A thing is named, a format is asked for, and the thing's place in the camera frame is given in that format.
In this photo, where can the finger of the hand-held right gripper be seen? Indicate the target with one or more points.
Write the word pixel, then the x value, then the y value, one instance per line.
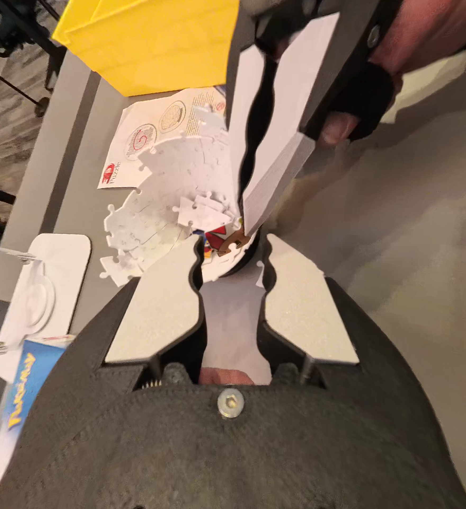
pixel 241 103
pixel 292 99

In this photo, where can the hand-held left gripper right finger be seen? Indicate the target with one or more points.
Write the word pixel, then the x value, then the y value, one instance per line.
pixel 308 318

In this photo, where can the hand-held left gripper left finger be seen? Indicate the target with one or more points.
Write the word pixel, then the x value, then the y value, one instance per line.
pixel 157 318

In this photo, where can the yellow plastic bin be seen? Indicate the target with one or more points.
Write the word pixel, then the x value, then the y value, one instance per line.
pixel 157 47

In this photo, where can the colourful puzzle ball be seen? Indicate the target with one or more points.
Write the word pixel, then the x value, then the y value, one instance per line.
pixel 169 175

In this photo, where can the small puzzle piece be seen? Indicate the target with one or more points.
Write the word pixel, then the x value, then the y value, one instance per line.
pixel 233 242

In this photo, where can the blue puzzle box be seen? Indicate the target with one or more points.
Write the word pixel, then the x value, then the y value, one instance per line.
pixel 22 381

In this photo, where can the person's right hand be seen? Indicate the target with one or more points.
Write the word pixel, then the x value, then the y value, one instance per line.
pixel 423 35

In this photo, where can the person's left hand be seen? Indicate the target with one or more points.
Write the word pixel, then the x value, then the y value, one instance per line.
pixel 225 377

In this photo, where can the white instruction leaflet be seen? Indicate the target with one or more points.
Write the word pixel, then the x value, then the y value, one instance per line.
pixel 137 131

